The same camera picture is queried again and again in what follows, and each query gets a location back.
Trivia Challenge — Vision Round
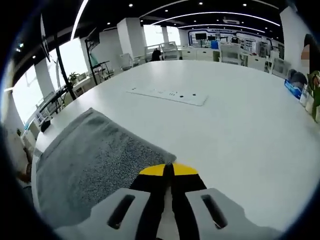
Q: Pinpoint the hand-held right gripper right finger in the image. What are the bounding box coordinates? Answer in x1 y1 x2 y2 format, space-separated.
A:
171 161 283 240

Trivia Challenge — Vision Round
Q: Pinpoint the white office chair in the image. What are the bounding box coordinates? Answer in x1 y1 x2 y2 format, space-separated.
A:
264 56 292 77
220 44 245 65

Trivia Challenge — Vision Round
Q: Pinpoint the black pole stand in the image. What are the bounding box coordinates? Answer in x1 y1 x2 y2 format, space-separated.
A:
84 36 101 86

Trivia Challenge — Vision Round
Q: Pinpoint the black jacket on chair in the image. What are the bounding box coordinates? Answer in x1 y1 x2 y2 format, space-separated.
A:
151 48 162 62

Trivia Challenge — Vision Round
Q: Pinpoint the white table socket panel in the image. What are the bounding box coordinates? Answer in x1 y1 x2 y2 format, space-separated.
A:
126 87 209 107

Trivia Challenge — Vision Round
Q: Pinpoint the dark grey bag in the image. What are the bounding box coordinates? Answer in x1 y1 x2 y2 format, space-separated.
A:
287 69 309 86

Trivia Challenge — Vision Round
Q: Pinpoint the small potted plant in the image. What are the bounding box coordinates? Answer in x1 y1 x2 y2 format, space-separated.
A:
68 71 80 85

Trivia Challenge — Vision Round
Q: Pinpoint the ceiling air conditioner vent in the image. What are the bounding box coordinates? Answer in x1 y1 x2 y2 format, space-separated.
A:
222 16 241 25

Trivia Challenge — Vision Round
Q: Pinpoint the grey towel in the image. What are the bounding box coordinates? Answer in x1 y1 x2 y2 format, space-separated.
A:
31 107 177 229

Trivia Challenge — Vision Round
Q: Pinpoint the blue tissue packet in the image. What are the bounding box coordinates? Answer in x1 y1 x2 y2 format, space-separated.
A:
283 79 305 100

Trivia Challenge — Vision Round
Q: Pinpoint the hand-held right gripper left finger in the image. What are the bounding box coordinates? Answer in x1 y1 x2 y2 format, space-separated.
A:
53 163 173 240

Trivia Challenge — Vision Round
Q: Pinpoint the clear glass vase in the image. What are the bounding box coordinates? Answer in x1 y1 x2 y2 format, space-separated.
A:
299 84 315 113

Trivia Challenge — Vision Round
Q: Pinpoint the white table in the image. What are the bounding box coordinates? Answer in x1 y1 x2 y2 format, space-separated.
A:
31 59 320 240

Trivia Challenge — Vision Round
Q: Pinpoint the green leafy plant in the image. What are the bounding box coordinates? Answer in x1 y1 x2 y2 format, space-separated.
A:
306 70 320 124

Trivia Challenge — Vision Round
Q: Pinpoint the black tripod stand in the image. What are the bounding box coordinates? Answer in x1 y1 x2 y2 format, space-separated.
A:
40 13 76 101

